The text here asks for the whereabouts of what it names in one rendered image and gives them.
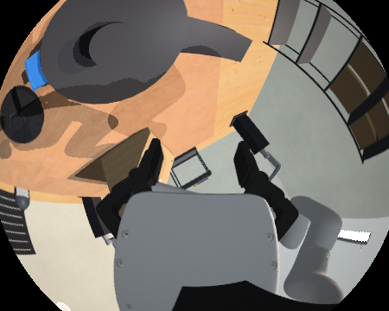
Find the blue kettle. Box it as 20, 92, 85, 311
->
24, 0, 252, 105

